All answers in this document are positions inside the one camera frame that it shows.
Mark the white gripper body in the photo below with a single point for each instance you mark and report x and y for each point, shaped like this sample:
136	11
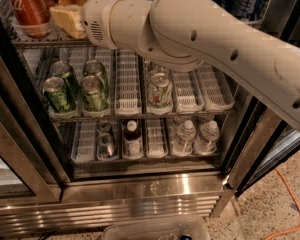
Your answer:
94	21

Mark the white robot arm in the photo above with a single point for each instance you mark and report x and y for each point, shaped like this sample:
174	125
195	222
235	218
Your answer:
180	34

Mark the red cola can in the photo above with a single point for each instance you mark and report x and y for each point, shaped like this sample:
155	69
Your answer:
32	16

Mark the green can back left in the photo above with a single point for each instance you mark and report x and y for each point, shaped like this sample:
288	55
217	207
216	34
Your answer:
66	72

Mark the green can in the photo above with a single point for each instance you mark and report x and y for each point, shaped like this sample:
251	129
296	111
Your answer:
66	72
93	93
96	68
58	95

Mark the green can front left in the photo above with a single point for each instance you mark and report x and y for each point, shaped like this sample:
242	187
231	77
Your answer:
58	95

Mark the white floral can back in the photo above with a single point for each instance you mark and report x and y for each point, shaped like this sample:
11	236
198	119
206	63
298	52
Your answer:
154	68

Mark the white floral can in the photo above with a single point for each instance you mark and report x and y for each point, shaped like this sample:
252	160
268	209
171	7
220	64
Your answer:
160	90
154	68

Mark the white floral can front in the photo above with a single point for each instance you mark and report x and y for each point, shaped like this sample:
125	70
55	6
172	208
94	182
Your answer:
160	90

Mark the blue silver can back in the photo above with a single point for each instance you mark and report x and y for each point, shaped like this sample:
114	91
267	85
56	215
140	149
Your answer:
104	126

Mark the blue silver can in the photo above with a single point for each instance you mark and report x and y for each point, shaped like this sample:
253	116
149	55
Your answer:
106	147
104	126

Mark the stainless steel fridge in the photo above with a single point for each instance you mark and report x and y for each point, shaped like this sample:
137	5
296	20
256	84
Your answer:
50	176

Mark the blue silver can front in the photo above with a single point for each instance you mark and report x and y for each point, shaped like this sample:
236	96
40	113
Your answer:
106	147

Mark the blue can far right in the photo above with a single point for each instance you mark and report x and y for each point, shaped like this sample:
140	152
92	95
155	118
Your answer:
247	9

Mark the fridge glass door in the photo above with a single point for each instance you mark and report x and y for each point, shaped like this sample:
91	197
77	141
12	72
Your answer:
287	144

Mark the dark juice bottle white cap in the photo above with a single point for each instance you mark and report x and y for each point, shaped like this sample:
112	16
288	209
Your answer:
133	140

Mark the clear water bottle left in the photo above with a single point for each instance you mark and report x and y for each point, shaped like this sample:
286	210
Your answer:
183	139

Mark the clear water bottle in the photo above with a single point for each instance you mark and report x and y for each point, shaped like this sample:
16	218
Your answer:
207	137
183	139

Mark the clear water bottle right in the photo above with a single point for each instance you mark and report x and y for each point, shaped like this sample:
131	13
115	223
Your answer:
207	137

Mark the clear plastic bin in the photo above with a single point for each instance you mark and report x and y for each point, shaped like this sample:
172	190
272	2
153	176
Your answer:
168	228

